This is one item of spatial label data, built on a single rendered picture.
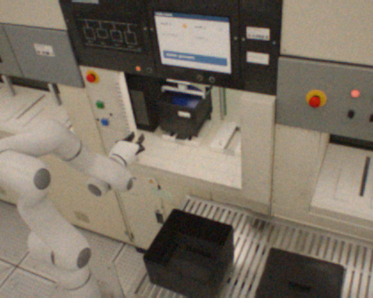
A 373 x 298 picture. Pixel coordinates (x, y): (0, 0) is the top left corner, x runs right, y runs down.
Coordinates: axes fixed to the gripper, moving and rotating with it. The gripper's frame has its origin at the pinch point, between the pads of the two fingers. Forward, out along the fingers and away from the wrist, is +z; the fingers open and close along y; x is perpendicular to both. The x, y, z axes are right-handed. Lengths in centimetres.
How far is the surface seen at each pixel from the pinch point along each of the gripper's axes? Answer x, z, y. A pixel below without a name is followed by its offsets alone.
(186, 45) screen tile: 37.1, 14.6, 20.6
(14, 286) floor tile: -119, -37, -95
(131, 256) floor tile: -119, 10, -34
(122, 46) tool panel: 33.3, 14.8, -8.1
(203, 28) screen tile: 44, 15, 28
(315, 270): -33, -16, 80
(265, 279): -33, -26, 63
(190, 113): -10.7, 34.7, 8.2
